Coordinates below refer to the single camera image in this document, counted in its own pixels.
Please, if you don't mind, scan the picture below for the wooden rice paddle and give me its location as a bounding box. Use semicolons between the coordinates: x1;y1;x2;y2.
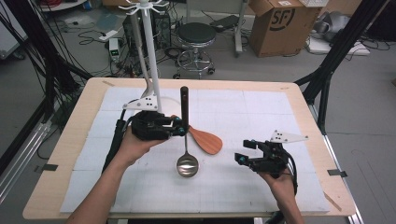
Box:
170;115;224;156

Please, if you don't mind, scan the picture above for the person's left hand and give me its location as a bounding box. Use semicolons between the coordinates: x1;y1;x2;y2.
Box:
115;125;168;171

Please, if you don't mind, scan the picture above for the white device with green display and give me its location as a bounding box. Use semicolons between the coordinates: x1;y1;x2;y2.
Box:
108;37;121;63

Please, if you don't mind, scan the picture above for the black metal stand with cables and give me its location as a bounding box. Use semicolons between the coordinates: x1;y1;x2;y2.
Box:
0;0;93;124

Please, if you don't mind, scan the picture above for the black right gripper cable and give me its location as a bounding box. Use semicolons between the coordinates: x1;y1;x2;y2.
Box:
266;153;299;224

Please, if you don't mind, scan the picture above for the grey bag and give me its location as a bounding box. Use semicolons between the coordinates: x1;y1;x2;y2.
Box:
312;11;352;43

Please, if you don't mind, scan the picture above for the brown cardboard box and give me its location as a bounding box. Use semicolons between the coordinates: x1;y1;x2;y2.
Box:
248;0;323;59

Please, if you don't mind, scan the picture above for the light wooden table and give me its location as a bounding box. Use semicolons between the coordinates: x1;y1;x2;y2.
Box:
21;77;357;220

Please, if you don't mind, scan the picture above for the aluminium rail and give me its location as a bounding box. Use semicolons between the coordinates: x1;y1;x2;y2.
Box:
307;104;364;224
0;119;52;204

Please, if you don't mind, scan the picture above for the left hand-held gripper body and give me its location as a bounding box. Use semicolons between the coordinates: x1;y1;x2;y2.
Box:
122;95;176;142

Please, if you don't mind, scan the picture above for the black round stool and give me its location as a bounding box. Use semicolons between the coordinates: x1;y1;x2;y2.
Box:
173;21;218;80

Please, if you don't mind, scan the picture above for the steel spatula turner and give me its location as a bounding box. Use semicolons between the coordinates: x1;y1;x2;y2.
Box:
128;13;157;108

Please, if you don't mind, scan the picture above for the black tape strip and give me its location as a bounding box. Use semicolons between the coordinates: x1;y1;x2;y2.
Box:
34;163;59;174
326;168;348;178

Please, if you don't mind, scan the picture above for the tan tape strip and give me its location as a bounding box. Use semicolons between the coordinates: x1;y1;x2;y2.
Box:
322;191;343;213

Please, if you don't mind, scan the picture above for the white metal post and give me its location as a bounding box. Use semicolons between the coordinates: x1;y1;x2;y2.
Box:
233;0;250;58

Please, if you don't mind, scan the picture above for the black computer tower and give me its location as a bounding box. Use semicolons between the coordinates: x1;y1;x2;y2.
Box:
121;12;172;59

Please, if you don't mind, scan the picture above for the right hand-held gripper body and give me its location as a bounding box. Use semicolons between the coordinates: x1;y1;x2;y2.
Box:
248;129;309;179

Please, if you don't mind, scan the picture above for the steel ladle with brown handle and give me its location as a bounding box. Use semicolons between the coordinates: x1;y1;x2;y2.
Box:
176;86;200;179

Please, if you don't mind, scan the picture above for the white utensil rack stand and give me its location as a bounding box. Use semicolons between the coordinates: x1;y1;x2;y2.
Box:
118;0;189;125

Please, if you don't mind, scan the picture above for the black flat laptop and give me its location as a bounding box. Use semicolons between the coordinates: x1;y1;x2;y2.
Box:
209;14;240;33

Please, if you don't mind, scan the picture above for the white power strip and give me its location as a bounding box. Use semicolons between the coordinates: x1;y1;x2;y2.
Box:
98;29;120;43

